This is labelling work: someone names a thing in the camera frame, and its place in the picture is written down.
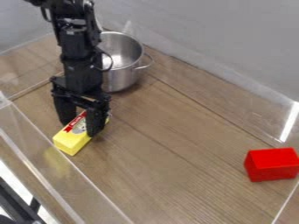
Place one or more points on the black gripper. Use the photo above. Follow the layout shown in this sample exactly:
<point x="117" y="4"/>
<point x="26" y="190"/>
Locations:
<point x="78" y="89"/>

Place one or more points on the clear acrylic enclosure wall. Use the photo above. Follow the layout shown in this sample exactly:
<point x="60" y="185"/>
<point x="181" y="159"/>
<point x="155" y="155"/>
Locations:
<point x="218" y="96"/>

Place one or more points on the black table frame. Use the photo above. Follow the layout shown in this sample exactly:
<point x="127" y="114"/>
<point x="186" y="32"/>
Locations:
<point x="22" y="213"/>

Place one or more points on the red block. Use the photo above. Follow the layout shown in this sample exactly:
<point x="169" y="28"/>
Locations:
<point x="271" y="164"/>

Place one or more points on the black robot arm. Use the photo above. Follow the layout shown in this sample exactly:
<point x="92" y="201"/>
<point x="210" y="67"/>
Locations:
<point x="75" y="28"/>

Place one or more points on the yellow butter block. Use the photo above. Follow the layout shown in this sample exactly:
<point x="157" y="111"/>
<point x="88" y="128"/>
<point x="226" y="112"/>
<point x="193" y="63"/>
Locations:
<point x="72" y="137"/>

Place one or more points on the silver steel pot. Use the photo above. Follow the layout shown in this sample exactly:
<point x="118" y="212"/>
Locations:
<point x="130" y="60"/>

